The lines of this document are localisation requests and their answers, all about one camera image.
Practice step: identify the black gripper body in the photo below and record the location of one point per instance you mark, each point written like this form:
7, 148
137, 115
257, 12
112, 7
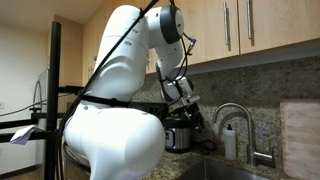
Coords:
194, 111

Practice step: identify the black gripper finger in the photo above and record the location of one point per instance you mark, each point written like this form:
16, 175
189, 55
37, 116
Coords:
201, 121

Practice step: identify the stainless steel gooseneck tap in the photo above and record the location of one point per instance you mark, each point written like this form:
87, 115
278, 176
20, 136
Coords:
249, 133

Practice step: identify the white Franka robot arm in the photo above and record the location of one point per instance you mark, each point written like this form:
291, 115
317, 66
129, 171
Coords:
113, 140

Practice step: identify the white soap bottle black cap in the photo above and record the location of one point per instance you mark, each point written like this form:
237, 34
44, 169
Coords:
230, 143

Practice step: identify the stainless steel sink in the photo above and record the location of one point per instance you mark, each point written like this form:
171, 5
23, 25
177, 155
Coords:
216, 171

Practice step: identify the light wood cabinet door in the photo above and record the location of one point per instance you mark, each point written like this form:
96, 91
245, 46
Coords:
286, 23
206, 33

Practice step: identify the wooden cutting board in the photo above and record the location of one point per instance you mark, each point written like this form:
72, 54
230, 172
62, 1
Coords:
301, 140

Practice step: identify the black stand pole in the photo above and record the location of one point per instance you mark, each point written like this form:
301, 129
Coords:
53, 66

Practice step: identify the steel refrigerator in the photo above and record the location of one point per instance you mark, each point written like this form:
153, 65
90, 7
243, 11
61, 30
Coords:
42, 86

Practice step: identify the folded white paper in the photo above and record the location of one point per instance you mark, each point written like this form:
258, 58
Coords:
23, 136

